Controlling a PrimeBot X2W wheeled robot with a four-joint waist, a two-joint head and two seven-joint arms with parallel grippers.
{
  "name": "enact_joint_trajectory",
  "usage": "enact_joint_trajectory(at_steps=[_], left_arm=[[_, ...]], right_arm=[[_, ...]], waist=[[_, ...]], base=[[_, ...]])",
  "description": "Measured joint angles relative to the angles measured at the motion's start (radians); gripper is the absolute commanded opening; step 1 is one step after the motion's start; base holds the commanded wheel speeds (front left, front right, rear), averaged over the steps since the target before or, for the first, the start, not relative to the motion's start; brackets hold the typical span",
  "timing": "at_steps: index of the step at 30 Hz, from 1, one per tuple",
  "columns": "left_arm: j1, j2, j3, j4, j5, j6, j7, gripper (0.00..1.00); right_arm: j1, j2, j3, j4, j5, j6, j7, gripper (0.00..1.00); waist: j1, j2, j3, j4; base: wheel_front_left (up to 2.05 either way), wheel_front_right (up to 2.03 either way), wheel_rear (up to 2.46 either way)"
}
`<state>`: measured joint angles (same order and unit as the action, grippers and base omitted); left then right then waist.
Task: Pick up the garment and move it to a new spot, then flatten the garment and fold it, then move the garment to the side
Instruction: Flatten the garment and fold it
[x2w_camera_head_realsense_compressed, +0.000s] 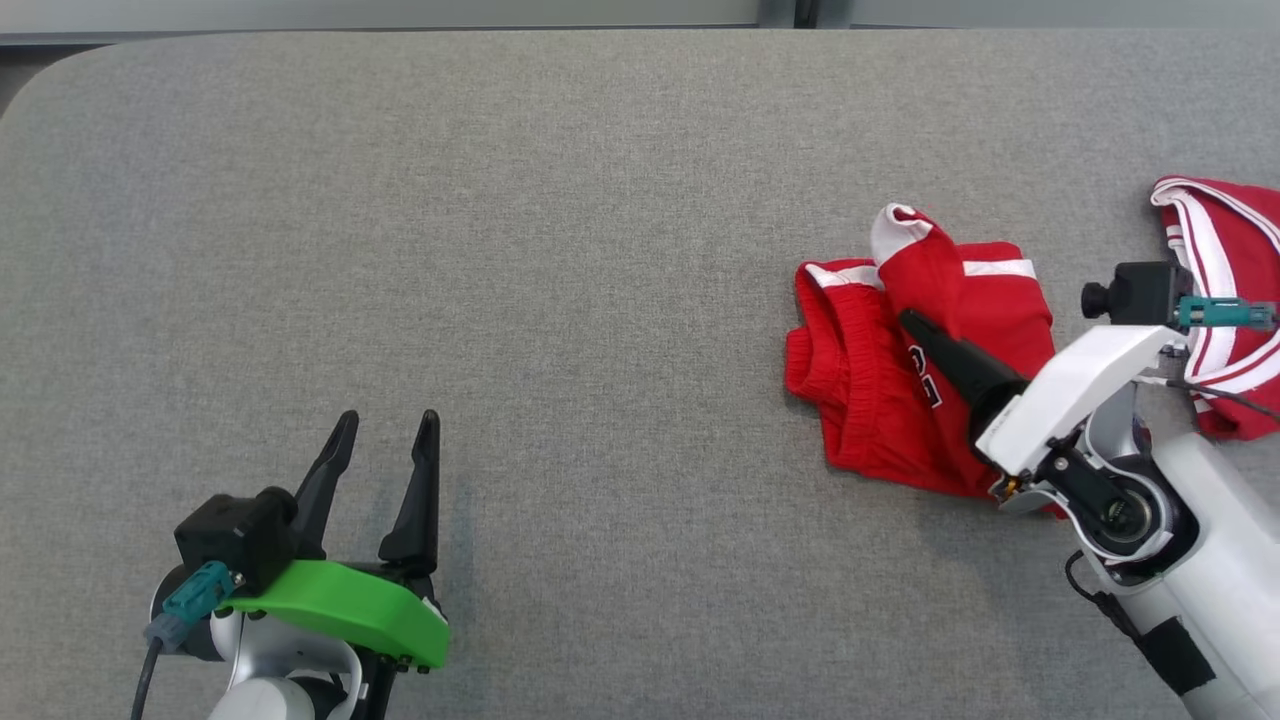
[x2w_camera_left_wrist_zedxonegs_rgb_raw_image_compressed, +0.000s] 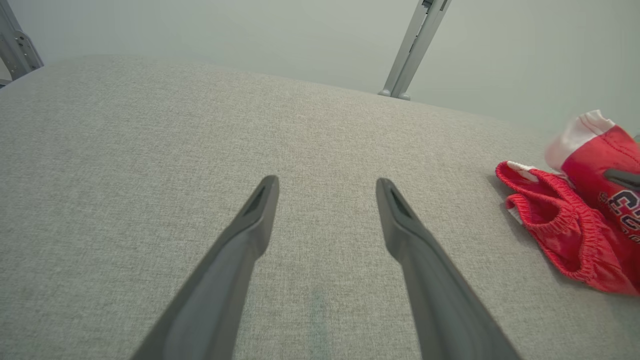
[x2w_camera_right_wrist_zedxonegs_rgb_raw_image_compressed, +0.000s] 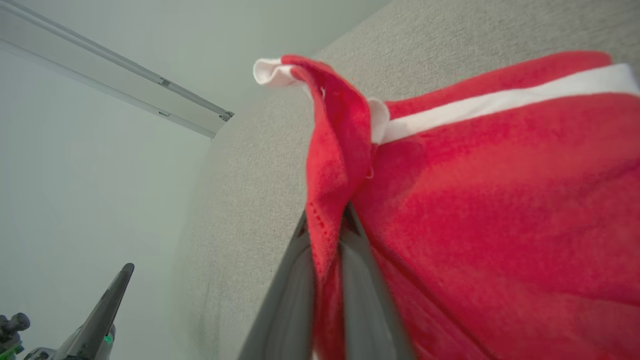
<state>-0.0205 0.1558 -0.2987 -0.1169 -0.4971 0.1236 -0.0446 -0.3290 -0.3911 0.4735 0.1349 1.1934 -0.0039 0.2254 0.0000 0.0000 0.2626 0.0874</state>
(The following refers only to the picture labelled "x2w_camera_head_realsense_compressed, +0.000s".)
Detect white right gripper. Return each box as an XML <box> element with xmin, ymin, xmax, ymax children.
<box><xmin>897</xmin><ymin>308</ymin><xmax>1191</xmax><ymax>478</ymax></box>

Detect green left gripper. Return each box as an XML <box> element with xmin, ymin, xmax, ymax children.
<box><xmin>218</xmin><ymin>409</ymin><xmax>451</xmax><ymax>671</ymax></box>

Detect red shorts with white stripe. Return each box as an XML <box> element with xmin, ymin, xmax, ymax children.
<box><xmin>783</xmin><ymin>203</ymin><xmax>1069</xmax><ymax>521</ymax></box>

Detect red and white t-shirt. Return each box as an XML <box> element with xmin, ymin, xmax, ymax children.
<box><xmin>1150</xmin><ymin>176</ymin><xmax>1280</xmax><ymax>441</ymax></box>

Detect left black cable teal plug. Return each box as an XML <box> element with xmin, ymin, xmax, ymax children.
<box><xmin>130</xmin><ymin>562</ymin><xmax>243</xmax><ymax>720</ymax></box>

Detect black cable teal plug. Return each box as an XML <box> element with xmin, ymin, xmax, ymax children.
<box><xmin>130</xmin><ymin>562</ymin><xmax>243</xmax><ymax>720</ymax></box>
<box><xmin>1150</xmin><ymin>296</ymin><xmax>1280</xmax><ymax>423</ymax></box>

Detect right black cable teal plug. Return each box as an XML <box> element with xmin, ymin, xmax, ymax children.
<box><xmin>1150</xmin><ymin>296</ymin><xmax>1280</xmax><ymax>423</ymax></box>

